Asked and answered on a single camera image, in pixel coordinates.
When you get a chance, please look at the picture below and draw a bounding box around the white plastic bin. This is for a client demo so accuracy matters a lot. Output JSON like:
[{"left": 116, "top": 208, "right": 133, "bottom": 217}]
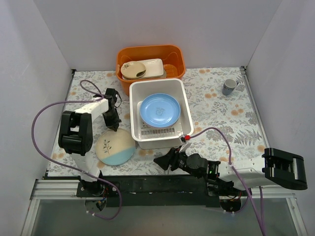
[{"left": 129, "top": 79, "right": 194, "bottom": 149}]

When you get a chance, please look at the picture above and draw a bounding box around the orange plastic bin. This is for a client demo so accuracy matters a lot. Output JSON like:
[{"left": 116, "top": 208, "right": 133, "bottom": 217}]
[{"left": 116, "top": 44, "right": 186, "bottom": 95}]

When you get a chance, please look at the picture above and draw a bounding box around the grey ceramic cup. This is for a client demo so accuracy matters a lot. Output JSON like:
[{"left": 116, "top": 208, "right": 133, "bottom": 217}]
[{"left": 222, "top": 79, "right": 238, "bottom": 96}]

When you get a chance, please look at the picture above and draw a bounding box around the floral table mat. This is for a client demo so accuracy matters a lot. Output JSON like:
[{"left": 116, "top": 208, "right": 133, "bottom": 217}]
[{"left": 47, "top": 67, "right": 267, "bottom": 177}]

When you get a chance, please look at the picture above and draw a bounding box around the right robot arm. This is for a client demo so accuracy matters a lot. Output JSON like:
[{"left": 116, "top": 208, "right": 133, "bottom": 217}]
[{"left": 154, "top": 147, "right": 308, "bottom": 196}]

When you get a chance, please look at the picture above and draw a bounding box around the cream rectangular tray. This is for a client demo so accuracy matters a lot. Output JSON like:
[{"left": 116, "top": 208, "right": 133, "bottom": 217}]
[{"left": 123, "top": 59, "right": 164, "bottom": 80}]

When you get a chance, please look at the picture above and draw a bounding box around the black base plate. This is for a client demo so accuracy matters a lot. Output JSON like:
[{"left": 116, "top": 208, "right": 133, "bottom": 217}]
[{"left": 76, "top": 175, "right": 253, "bottom": 207}]

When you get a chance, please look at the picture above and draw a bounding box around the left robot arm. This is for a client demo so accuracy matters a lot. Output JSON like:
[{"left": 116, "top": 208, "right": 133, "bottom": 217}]
[{"left": 58, "top": 88, "right": 121, "bottom": 197}]

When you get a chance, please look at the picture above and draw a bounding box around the aluminium rail frame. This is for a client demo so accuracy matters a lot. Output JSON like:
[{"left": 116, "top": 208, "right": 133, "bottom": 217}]
[{"left": 19, "top": 65, "right": 308, "bottom": 236}]

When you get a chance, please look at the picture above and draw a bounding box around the light blue plate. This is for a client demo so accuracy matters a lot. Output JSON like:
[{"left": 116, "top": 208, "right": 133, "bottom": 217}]
[{"left": 95, "top": 128, "right": 136, "bottom": 166}]

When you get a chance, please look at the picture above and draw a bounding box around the cream round floral dish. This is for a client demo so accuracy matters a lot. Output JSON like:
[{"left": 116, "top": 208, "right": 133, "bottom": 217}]
[{"left": 121, "top": 61, "right": 146, "bottom": 79}]

